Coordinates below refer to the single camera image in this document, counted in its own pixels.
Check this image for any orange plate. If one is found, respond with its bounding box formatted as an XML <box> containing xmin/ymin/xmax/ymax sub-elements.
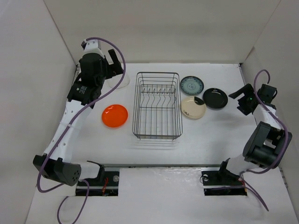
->
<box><xmin>101</xmin><ymin>104</ymin><xmax>128</xmax><ymax>128</ymax></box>

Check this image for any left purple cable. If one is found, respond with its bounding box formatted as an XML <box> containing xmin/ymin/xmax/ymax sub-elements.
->
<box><xmin>35</xmin><ymin>37</ymin><xmax>127</xmax><ymax>224</ymax></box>

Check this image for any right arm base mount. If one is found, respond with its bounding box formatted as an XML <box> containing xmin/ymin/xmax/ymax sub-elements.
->
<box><xmin>200</xmin><ymin>169</ymin><xmax>247</xmax><ymax>196</ymax></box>

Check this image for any clear glass plate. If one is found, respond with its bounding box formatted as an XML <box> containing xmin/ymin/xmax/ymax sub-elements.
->
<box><xmin>108</xmin><ymin>73</ymin><xmax>130</xmax><ymax>89</ymax></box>

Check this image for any blue patterned ceramic plate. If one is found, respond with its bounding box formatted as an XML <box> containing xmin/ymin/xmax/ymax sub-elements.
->
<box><xmin>180</xmin><ymin>76</ymin><xmax>204</xmax><ymax>96</ymax></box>

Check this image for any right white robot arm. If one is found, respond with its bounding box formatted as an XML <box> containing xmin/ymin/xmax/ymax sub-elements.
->
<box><xmin>216</xmin><ymin>84</ymin><xmax>292</xmax><ymax>184</ymax></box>

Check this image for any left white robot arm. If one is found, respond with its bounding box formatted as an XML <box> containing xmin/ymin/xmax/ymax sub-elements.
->
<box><xmin>33</xmin><ymin>49</ymin><xmax>126</xmax><ymax>192</ymax></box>

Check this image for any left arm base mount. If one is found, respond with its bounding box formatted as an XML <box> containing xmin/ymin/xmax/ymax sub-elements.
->
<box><xmin>87</xmin><ymin>167</ymin><xmax>120</xmax><ymax>197</ymax></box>

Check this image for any cream and black plate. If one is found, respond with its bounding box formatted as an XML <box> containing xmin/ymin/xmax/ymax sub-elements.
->
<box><xmin>181</xmin><ymin>96</ymin><xmax>206</xmax><ymax>120</ymax></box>

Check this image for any grey wire dish rack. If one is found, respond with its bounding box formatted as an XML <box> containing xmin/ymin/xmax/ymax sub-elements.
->
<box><xmin>132</xmin><ymin>72</ymin><xmax>183</xmax><ymax>140</ymax></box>

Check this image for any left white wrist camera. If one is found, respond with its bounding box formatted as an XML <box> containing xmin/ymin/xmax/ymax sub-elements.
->
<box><xmin>81</xmin><ymin>39</ymin><xmax>104</xmax><ymax>57</ymax></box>

